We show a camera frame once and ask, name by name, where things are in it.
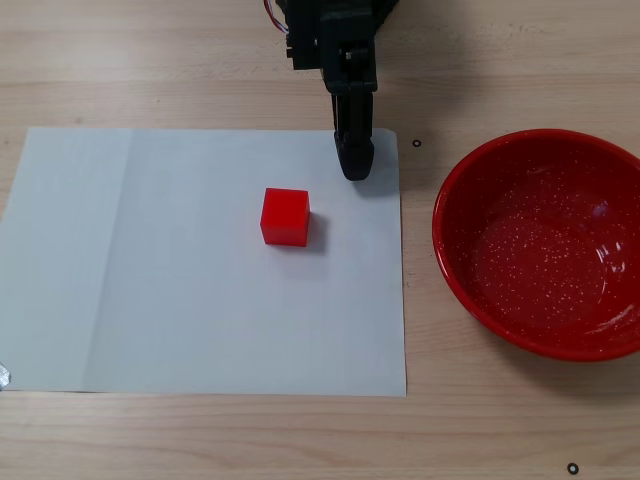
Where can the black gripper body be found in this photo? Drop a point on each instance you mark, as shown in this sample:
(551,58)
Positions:
(351,75)

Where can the red speckled bowl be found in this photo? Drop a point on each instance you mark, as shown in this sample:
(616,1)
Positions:
(540,250)

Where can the white paper sheet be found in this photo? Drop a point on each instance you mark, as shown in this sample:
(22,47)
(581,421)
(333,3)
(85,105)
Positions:
(150,275)

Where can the silver tape piece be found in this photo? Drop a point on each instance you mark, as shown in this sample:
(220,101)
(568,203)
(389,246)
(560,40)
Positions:
(4,377)

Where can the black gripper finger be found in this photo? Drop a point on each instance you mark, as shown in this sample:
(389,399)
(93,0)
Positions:
(340,125)
(361,150)

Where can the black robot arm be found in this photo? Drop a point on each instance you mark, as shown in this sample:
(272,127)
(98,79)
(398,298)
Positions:
(350,5)

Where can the red cube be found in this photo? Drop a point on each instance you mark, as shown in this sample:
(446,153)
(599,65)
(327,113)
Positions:
(285,217)

